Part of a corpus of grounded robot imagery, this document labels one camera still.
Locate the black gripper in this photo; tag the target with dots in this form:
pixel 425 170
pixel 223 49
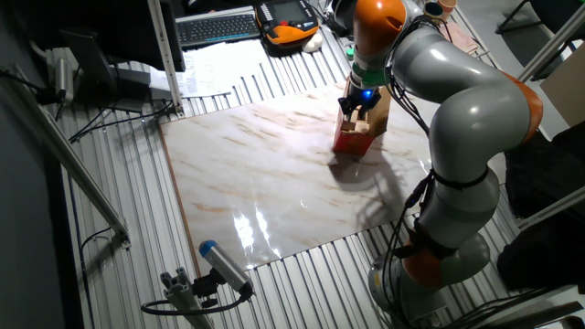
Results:
pixel 365 97

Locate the red cardboard box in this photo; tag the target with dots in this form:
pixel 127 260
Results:
pixel 352 144

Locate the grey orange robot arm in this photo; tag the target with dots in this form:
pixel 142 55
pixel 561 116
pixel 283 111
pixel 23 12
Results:
pixel 475 105

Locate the small light wooden block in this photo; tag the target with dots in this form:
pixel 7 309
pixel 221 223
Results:
pixel 363 128

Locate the white rounded object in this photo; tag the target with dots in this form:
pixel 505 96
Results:
pixel 313 43

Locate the black filament reel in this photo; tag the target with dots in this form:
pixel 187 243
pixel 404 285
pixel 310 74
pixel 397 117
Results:
pixel 343 16

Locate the orange black teach pendant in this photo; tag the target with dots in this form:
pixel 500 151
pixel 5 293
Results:
pixel 288 32

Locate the marble pattern board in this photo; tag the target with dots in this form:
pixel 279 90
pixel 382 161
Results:
pixel 256 183

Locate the dark cup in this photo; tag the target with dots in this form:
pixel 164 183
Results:
pixel 432 9

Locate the pink cloth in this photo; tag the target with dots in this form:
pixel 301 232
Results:
pixel 461 39

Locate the tan cup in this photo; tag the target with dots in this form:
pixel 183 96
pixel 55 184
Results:
pixel 447 4

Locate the white paper sheets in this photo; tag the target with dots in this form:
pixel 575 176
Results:
pixel 215 68

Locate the black keyboard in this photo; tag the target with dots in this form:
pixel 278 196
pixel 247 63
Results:
pixel 215 28

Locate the black fabric heap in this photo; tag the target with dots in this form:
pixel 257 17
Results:
pixel 539 183

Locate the beige board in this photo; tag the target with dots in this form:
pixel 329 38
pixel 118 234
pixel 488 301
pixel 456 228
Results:
pixel 566 91

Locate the black chair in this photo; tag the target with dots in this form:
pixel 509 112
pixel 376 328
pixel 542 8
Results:
pixel 553 11

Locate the black monitor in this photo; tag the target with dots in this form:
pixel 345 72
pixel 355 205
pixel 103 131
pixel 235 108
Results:
pixel 114 32

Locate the dark monitor stand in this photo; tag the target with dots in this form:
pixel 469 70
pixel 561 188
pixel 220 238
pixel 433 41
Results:
pixel 91 59

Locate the dark metal bar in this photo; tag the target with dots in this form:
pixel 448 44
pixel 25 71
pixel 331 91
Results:
pixel 535 315

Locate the long slanted aluminium profile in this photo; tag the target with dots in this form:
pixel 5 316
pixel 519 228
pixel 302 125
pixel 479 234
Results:
pixel 68 155

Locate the aluminium profile post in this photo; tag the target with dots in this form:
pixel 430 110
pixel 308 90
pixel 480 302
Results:
pixel 164 55
pixel 553 43

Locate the silver camera with blue cap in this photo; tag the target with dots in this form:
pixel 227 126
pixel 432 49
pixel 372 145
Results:
pixel 224 265

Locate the aluminium profile rail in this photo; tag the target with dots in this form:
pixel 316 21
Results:
pixel 553 208

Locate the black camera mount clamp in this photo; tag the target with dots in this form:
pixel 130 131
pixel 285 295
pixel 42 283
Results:
pixel 205 288

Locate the short aluminium mount post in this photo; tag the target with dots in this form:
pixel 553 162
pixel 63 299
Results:
pixel 183 297

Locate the small silver camera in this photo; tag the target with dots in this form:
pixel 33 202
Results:
pixel 64 77

